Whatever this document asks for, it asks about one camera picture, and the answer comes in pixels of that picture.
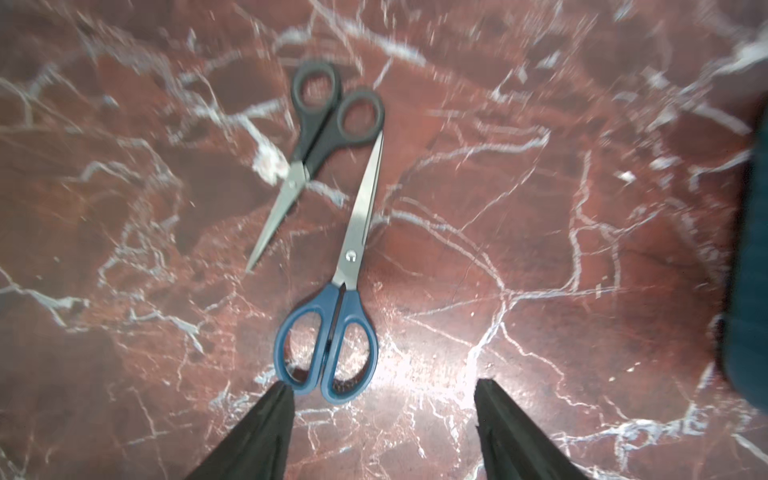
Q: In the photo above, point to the teal plastic storage box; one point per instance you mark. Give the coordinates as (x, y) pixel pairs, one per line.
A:
(744, 348)

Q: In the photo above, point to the small black scissors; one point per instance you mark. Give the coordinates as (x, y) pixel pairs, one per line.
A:
(322, 132)

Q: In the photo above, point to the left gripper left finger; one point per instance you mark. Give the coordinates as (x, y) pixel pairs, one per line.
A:
(257, 447)

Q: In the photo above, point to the blue handled scissors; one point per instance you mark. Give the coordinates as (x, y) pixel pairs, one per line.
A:
(338, 305)

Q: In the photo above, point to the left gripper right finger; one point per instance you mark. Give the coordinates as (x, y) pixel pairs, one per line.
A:
(513, 446)

